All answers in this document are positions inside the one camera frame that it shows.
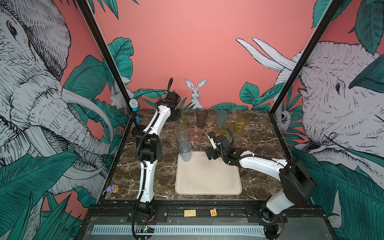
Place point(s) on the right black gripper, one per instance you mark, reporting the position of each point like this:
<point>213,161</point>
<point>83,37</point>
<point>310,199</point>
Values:
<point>212,150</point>

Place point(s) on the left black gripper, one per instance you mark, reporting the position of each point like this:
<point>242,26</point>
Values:
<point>177,115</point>

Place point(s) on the light green tall glass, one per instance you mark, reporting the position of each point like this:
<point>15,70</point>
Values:
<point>183,120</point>

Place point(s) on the blue tall plastic glass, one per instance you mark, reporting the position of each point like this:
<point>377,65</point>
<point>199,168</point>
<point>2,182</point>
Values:
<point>185,148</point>

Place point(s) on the beige plastic tray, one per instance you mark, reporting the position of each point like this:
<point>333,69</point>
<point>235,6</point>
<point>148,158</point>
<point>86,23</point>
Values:
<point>201,176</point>

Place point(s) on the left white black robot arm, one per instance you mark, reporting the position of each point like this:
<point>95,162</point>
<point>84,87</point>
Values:
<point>149,149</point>

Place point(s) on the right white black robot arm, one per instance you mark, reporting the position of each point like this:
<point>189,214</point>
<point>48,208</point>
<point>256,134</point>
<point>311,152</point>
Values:
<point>297,182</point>

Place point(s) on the short yellow glass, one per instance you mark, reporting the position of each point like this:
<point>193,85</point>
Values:
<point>219,130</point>

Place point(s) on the short green glass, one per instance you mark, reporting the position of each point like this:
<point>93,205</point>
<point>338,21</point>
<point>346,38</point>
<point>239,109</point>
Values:
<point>229,128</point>

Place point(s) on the pink short glass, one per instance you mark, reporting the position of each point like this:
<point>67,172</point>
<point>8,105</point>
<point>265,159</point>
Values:
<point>195,135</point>

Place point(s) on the frosted teal textured glass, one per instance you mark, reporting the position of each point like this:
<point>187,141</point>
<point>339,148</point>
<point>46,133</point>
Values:
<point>222,116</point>

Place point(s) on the dark grey tall glass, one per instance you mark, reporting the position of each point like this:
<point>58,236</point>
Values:
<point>202,115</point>

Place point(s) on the clear faceted glass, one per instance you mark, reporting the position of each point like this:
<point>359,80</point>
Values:
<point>182,133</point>

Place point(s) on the tall yellow glass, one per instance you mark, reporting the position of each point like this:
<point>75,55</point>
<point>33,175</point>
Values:
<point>242,122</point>

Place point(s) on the microphone on black stand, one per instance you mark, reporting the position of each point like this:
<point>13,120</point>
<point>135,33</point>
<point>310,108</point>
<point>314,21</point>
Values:
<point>135,115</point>

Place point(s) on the orange letter A tag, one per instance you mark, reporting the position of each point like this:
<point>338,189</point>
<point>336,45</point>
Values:
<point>213,212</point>

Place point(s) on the purple toy figure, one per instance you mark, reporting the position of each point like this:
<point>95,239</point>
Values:
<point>111,189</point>

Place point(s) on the white ventilated strip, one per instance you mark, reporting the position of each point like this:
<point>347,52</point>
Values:
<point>173,230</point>

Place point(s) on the wooden block on rail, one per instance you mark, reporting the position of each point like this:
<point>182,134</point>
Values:
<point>190,213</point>

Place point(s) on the black front rail base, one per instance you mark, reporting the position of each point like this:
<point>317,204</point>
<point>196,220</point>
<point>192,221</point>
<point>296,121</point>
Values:
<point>296,223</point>

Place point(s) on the left black frame post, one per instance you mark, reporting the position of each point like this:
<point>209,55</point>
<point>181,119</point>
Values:
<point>103,47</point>

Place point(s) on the black frame post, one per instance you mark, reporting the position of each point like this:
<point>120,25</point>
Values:
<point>325,20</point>
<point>103,47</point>

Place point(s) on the right black frame post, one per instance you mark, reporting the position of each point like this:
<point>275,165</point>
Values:
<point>325,20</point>

